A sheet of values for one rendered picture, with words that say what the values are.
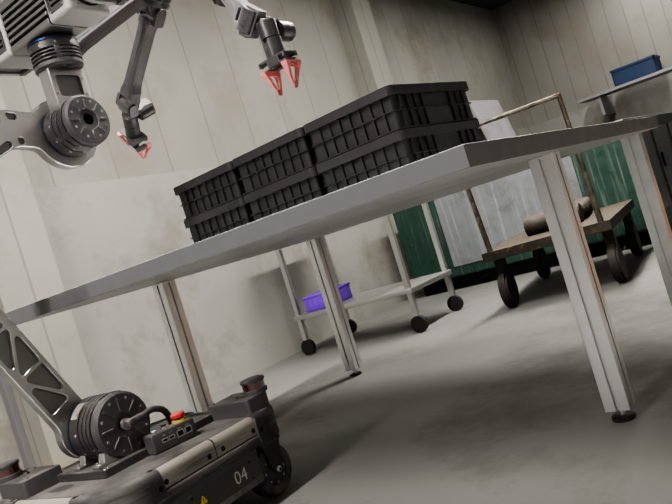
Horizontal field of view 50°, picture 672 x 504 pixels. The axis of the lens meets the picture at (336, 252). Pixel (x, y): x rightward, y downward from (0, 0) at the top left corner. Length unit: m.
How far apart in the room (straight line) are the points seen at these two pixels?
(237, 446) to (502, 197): 3.66
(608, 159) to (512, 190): 0.68
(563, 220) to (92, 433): 1.23
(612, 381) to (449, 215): 3.69
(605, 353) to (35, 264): 2.51
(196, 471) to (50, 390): 0.46
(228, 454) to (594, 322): 0.94
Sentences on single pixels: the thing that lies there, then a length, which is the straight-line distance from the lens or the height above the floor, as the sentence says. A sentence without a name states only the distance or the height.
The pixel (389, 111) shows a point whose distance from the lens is 1.74.
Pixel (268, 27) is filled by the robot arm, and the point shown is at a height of 1.23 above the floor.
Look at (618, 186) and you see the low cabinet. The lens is 4.98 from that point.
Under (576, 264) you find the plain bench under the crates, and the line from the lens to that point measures 1.77.
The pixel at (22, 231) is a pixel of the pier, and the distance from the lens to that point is 3.49.
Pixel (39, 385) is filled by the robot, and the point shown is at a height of 0.49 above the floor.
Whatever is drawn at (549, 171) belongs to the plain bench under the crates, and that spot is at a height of 0.62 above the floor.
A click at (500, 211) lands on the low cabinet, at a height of 0.48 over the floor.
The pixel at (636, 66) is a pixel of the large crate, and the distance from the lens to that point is 8.75.
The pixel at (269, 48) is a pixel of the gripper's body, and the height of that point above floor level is 1.18.
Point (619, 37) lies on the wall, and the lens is 9.39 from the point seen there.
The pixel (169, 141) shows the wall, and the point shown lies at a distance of 4.44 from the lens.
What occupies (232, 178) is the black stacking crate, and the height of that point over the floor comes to 0.88.
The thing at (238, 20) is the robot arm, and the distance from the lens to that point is 2.14.
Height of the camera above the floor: 0.60
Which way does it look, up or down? 1 degrees down
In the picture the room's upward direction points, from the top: 17 degrees counter-clockwise
